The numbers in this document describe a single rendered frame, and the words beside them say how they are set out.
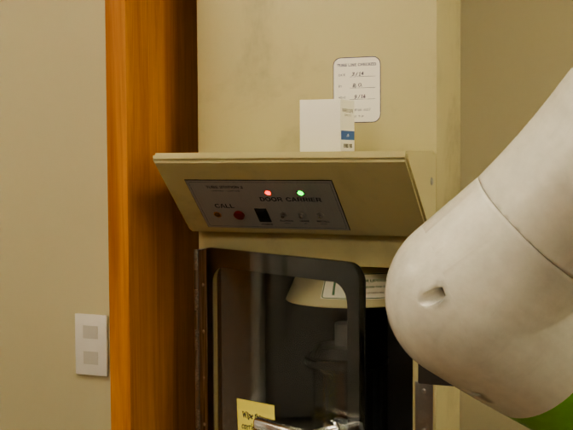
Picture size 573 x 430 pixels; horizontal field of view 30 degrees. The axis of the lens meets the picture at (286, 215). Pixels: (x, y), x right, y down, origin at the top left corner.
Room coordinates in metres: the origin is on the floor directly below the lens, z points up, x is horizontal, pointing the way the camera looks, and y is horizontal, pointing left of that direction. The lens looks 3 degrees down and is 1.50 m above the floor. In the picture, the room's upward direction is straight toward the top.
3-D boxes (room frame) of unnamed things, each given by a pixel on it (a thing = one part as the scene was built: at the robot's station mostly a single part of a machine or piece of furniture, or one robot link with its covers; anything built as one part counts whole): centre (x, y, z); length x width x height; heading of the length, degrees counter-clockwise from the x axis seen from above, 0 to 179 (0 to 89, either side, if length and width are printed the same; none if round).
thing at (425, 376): (1.13, -0.17, 1.27); 0.07 x 0.01 x 0.03; 66
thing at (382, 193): (1.27, -0.01, 1.46); 0.32 x 0.11 x 0.10; 66
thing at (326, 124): (1.26, -0.05, 1.54); 0.05 x 0.05 x 0.06; 68
